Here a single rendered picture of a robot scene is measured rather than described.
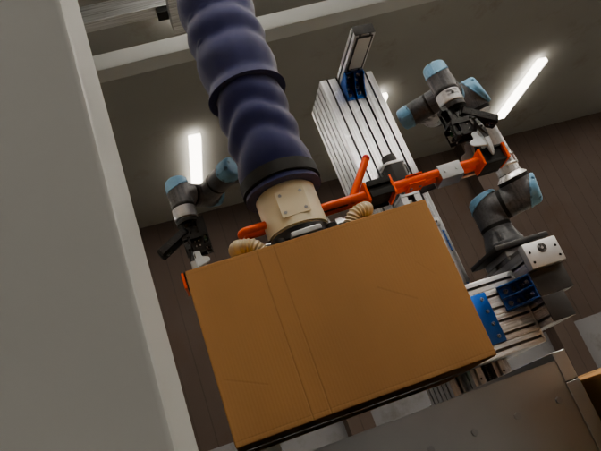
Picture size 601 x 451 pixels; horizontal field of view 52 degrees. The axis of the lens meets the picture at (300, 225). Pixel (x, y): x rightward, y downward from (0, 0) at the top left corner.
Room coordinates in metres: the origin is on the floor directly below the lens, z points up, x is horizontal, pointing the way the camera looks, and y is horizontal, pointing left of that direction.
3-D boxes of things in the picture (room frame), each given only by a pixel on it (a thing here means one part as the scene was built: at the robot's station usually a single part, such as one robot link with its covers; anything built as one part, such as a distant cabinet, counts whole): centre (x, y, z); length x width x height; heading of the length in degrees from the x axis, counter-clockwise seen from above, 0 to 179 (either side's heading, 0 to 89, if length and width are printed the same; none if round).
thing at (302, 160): (1.56, 0.01, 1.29); 0.23 x 0.23 x 0.04
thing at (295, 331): (1.54, 0.03, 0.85); 0.60 x 0.40 x 0.40; 101
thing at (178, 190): (1.77, 0.33, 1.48); 0.09 x 0.08 x 0.11; 136
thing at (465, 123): (1.66, -0.55, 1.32); 0.09 x 0.08 x 0.12; 100
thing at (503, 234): (2.26, -0.69, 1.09); 0.15 x 0.15 x 0.10
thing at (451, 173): (1.64, -0.45, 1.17); 0.07 x 0.07 x 0.04; 10
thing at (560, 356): (1.62, -0.33, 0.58); 0.70 x 0.03 x 0.06; 11
